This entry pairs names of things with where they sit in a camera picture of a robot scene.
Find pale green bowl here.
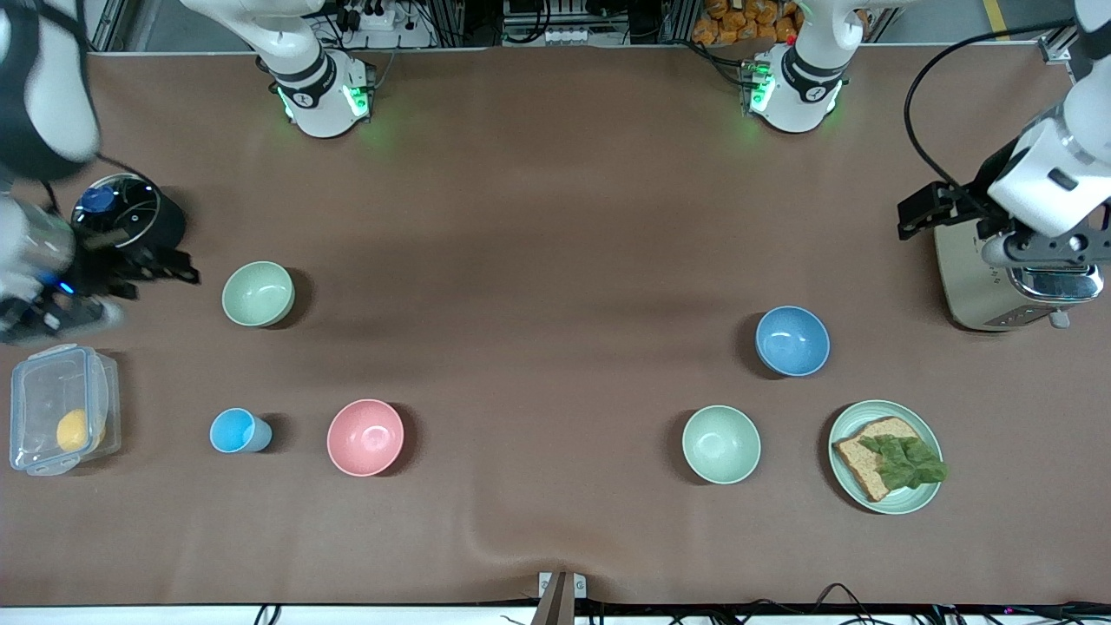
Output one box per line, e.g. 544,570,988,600
682,405,761,484
222,261,296,328

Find blue bowl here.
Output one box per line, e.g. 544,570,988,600
755,306,831,378

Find pink bowl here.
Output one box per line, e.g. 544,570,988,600
327,399,405,477

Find glass lid blue knob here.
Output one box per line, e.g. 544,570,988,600
71,174,162,249

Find beige chrome toaster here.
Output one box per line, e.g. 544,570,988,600
935,221,1105,332

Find clear plastic lidded container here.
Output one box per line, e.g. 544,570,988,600
10,344,122,477

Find yellow lemon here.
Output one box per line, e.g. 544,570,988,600
56,409,94,453

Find light blue cup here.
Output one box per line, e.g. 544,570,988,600
210,408,273,454

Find pale green plate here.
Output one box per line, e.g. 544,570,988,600
828,399,943,515

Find green lettuce leaf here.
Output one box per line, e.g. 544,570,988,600
859,434,949,491

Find brown bread slice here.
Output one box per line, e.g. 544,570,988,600
832,417,923,503

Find bag of orange snacks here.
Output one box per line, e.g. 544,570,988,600
693,0,801,46

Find long white power strip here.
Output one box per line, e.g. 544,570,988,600
503,24,628,47

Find black pot blue handle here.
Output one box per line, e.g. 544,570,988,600
69,172,187,266

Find aluminium frame profile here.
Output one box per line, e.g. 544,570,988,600
1040,24,1088,65
87,0,133,53

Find black looped floor cable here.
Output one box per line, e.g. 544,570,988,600
812,582,879,625

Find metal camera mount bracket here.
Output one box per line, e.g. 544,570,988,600
538,571,587,625

